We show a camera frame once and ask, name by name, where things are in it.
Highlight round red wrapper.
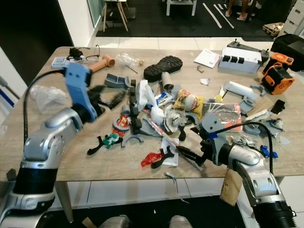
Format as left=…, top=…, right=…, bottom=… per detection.
left=114, top=114, right=132, bottom=132

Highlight black curved plastic part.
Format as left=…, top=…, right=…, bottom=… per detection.
left=87, top=135, right=110, bottom=156
left=151, top=150, right=176, bottom=170

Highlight white paper bag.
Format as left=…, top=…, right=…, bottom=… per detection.
left=135, top=79, right=165, bottom=122

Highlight yellow snack packet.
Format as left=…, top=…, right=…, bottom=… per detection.
left=173, top=89, right=206, bottom=120

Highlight brown tube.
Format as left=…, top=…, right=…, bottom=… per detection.
left=92, top=54, right=116, bottom=73

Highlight silver and red foil packet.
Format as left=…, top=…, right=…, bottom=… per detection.
left=205, top=102, right=244, bottom=130

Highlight small clear plastic bag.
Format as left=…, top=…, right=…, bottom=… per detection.
left=116, top=53, right=145, bottom=67

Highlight green candy wrapper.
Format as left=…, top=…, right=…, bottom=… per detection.
left=103, top=133, right=123, bottom=146

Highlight red candy wrapper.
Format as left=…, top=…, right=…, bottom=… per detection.
left=141, top=152, right=165, bottom=168

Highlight brown cardboard tag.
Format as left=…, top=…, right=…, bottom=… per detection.
left=219, top=168, right=244, bottom=208

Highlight crumpled clear plastic bag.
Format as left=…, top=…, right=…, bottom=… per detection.
left=28, top=85, right=68, bottom=115

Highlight black glasses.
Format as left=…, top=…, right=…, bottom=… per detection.
left=68, top=46, right=101, bottom=63

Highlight grey pipe piece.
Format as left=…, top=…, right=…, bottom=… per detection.
left=160, top=71, right=177, bottom=92

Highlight black shoe sole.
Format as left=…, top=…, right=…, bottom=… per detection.
left=143, top=56, right=184, bottom=82

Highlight small grey keypad device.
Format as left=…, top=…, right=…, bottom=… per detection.
left=51, top=57, right=73, bottom=69

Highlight blue wrapper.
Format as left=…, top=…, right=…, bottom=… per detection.
left=260, top=144, right=279, bottom=159

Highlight grey robot right foot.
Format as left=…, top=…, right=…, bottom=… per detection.
left=165, top=216, right=193, bottom=228

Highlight grey robot foot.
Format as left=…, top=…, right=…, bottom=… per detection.
left=104, top=216, right=134, bottom=228
left=165, top=216, right=193, bottom=228

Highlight white booklet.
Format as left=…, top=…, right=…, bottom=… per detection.
left=193, top=48, right=221, bottom=69

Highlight small black box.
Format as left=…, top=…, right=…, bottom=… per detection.
left=269, top=99, right=286, bottom=115

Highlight grey tray with black blocks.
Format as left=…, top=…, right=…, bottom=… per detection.
left=218, top=40, right=265, bottom=74

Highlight white chair with wooden legs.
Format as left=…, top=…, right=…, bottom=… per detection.
left=102, top=0, right=130, bottom=32

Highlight small black cube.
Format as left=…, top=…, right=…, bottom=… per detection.
left=6, top=168, right=18, bottom=182

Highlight grey robot left foot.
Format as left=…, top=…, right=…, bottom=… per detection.
left=104, top=216, right=134, bottom=228

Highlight orange and black tool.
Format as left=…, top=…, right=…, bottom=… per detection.
left=261, top=52, right=296, bottom=95

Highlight wooden table leg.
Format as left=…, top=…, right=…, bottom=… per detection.
left=54, top=180, right=75, bottom=224

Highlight white metal table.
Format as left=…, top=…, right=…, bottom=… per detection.
left=166, top=0, right=198, bottom=18

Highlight black bag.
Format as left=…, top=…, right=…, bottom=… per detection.
left=270, top=34, right=304, bottom=73

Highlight standing person's legs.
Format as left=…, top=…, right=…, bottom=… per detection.
left=225, top=0, right=253, bottom=22

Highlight white drawer cabinet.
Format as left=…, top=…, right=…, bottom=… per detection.
left=282, top=0, right=304, bottom=37

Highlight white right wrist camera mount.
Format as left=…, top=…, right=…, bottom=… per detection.
left=199, top=113, right=229, bottom=143

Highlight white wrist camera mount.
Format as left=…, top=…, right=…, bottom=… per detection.
left=199, top=113, right=229, bottom=143
left=65, top=62, right=99, bottom=123

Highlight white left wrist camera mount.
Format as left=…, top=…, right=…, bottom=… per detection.
left=65, top=62, right=99, bottom=123

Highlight white and grey handle part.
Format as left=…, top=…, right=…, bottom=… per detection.
left=222, top=80, right=263, bottom=104

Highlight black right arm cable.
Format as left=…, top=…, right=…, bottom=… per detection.
left=218, top=121, right=275, bottom=175

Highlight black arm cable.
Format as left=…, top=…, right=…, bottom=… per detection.
left=23, top=69, right=68, bottom=148
left=218, top=121, right=275, bottom=175

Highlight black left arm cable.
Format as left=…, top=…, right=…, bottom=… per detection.
left=23, top=69, right=68, bottom=148

